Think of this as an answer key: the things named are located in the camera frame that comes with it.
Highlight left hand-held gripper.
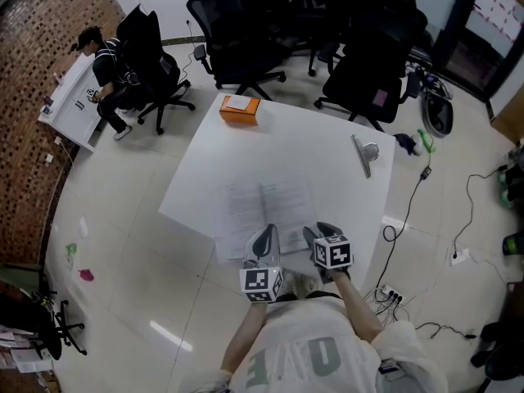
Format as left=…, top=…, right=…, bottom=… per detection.
left=239, top=224, right=287, bottom=305

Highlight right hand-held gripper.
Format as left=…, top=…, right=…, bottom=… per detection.
left=302, top=221, right=355, bottom=284

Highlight white paper sheets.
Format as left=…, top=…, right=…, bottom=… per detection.
left=212, top=180, right=318, bottom=264

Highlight person's right forearm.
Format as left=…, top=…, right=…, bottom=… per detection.
left=329, top=274, right=388, bottom=346

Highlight person's left forearm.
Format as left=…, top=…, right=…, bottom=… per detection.
left=222, top=300, right=271, bottom=374

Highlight white power strip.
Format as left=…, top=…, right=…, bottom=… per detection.
left=374, top=284, right=407, bottom=307

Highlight large silver metal clip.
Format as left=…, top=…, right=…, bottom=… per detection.
left=350, top=133, right=381, bottom=179

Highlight person's white shirt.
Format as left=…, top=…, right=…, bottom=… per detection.
left=179, top=291, right=449, bottom=393

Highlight dark blue cloth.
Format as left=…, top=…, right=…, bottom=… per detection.
left=394, top=133, right=417, bottom=156

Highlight green and white bag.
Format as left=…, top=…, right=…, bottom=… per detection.
left=410, top=128, right=437, bottom=156

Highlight white floor socket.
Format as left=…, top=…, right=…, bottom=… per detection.
left=449, top=248, right=472, bottom=267

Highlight orange cardboard box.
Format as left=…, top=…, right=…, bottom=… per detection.
left=219, top=95, right=262, bottom=127

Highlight black mesh office chair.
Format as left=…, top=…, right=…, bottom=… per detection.
left=186, top=0, right=288, bottom=102
left=314, top=9, right=429, bottom=133
left=286, top=0, right=410, bottom=77
left=116, top=4, right=197, bottom=136

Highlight grey oval device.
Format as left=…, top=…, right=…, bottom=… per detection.
left=421, top=90, right=455, bottom=139

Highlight brown cardboard box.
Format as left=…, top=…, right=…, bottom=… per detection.
left=490, top=92, right=524, bottom=145

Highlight white side desk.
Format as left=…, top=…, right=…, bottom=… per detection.
left=38, top=53, right=108, bottom=153

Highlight stack of white papers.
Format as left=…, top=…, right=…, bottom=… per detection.
left=0, top=329, right=56, bottom=375

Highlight white sheet with pink notes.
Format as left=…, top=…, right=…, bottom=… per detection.
left=472, top=0, right=522, bottom=43

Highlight black cable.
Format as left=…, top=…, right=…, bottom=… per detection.
left=415, top=321, right=478, bottom=341
left=452, top=164, right=509, bottom=260
left=374, top=178, right=425, bottom=298

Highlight black device with cables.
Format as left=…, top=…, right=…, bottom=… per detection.
left=408, top=61, right=454, bottom=98

